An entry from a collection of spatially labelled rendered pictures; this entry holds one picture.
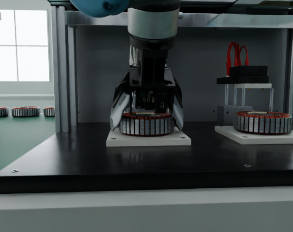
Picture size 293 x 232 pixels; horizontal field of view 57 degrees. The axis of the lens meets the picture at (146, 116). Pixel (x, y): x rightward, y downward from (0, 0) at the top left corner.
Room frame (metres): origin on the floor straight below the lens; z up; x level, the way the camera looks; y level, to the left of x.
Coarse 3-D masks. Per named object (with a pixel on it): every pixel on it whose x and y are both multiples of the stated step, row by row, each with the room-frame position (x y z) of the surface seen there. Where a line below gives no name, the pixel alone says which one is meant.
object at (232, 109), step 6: (222, 108) 0.68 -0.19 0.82; (228, 108) 0.67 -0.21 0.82; (234, 108) 0.67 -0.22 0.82; (240, 108) 0.67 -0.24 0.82; (246, 108) 0.68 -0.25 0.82; (252, 108) 0.68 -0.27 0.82; (222, 114) 0.68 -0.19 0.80; (228, 114) 0.67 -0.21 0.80; (222, 120) 0.68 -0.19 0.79; (228, 120) 0.67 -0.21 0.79
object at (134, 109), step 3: (129, 108) 0.66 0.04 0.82; (132, 108) 0.66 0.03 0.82; (135, 108) 0.66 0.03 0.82; (129, 111) 0.65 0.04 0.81; (132, 111) 0.66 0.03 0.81; (135, 111) 0.66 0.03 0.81; (138, 111) 0.66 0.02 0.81; (141, 111) 0.66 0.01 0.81; (144, 111) 0.66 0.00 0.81; (147, 111) 0.66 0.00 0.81; (150, 111) 0.66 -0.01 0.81; (153, 111) 0.66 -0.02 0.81
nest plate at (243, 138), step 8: (216, 128) 0.61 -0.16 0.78; (224, 128) 0.58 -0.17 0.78; (232, 128) 0.58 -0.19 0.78; (232, 136) 0.52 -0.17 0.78; (240, 136) 0.49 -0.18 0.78; (248, 136) 0.49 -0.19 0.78; (256, 136) 0.49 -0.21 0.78; (264, 136) 0.49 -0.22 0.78; (272, 136) 0.49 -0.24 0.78; (280, 136) 0.49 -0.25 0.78; (288, 136) 0.49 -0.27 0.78; (248, 144) 0.48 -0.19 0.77; (256, 144) 0.48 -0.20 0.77
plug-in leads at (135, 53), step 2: (130, 46) 0.67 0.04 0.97; (130, 48) 0.66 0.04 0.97; (134, 48) 0.69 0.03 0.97; (136, 48) 0.69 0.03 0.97; (130, 50) 0.66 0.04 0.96; (134, 50) 0.69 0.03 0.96; (136, 50) 0.69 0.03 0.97; (130, 52) 0.66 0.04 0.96; (134, 52) 0.69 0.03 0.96; (136, 52) 0.70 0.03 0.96; (130, 54) 0.66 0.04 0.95; (134, 54) 0.69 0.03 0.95; (136, 54) 0.70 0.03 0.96; (130, 56) 0.66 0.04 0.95; (134, 56) 0.69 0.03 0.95; (136, 56) 0.70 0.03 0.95; (130, 58) 0.66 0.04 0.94; (134, 58) 0.69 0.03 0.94; (136, 58) 0.71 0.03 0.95; (130, 60) 0.66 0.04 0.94; (132, 60) 0.66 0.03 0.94; (134, 60) 0.69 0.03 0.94; (136, 60) 0.71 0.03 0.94; (130, 62) 0.66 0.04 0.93; (132, 62) 0.66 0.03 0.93; (134, 62) 0.69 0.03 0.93; (136, 62) 0.69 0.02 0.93; (130, 64) 0.66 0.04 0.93
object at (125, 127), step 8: (128, 112) 0.57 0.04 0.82; (136, 112) 0.57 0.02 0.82; (144, 112) 0.57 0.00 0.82; (152, 112) 0.57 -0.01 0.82; (128, 120) 0.49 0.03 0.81; (136, 120) 0.48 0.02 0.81; (144, 120) 0.49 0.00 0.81; (152, 120) 0.48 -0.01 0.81; (160, 120) 0.49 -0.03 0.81; (168, 120) 0.50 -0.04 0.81; (120, 128) 0.51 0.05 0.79; (128, 128) 0.49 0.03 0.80; (136, 128) 0.48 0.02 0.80; (144, 128) 0.49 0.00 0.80; (152, 128) 0.48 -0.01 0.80; (160, 128) 0.49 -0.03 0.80; (168, 128) 0.50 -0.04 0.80
